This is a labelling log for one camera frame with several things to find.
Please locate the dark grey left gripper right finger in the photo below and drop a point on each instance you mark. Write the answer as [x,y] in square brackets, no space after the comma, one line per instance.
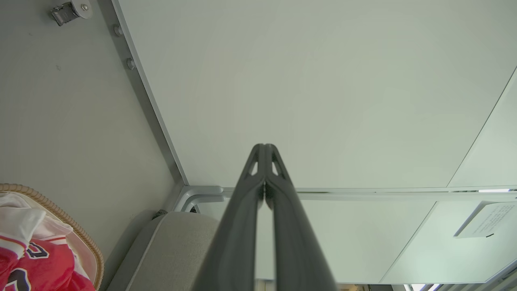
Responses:
[295,238]

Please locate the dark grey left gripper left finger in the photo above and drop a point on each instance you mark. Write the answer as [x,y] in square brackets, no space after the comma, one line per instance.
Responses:
[236,234]

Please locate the red and white sports jersey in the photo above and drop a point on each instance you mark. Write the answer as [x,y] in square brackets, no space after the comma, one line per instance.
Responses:
[28,258]

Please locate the grey fabric sofa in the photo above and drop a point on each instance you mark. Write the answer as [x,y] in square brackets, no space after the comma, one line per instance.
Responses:
[169,254]

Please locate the woven rattan laundry basket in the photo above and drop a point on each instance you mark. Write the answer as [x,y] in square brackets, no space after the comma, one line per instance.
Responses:
[87,242]

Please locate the white fabric basket liner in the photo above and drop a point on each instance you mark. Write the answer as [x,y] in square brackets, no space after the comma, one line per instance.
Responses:
[83,258]

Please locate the white paper notice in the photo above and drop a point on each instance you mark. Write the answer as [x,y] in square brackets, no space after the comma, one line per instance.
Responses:
[486,220]

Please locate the grey round bolt head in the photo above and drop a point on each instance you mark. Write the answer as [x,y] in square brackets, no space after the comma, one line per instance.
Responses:
[118,30]
[130,63]

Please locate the grey metal leg with caster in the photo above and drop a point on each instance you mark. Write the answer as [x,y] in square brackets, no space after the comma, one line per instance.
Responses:
[70,11]

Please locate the grey aluminium partition frame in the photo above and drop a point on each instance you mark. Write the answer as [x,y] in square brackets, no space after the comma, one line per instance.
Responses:
[153,117]

